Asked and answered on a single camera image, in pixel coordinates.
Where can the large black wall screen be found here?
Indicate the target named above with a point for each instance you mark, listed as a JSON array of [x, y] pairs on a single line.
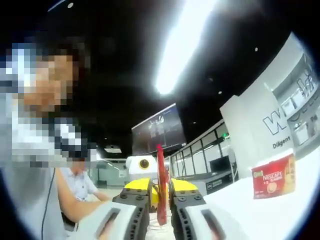
[[160, 130]]

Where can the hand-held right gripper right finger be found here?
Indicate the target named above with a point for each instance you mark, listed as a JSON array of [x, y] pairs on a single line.
[[197, 220]]

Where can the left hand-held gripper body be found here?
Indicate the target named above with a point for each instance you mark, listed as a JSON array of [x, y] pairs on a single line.
[[142, 170]]

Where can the ceiling light strip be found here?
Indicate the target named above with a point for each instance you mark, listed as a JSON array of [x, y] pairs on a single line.
[[180, 50]]

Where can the black equipment case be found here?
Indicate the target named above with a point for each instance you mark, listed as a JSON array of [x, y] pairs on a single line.
[[219, 182]]

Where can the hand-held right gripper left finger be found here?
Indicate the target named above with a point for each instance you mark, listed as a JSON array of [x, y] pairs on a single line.
[[117, 220]]

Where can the small black monitor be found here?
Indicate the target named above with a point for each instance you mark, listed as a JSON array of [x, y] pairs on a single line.
[[219, 163]]

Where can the red coffee box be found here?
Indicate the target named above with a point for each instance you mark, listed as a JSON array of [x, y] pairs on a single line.
[[273, 176]]

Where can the group of white storage bins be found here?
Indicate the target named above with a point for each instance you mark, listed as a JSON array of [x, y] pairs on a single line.
[[301, 133]]

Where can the person's grey shirt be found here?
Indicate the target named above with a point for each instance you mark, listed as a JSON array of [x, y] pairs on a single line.
[[25, 200]]

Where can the red coffee pouch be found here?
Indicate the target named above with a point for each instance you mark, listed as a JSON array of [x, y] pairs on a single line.
[[162, 187]]

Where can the grey metal shelf rack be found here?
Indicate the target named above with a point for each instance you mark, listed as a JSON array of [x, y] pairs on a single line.
[[287, 87]]

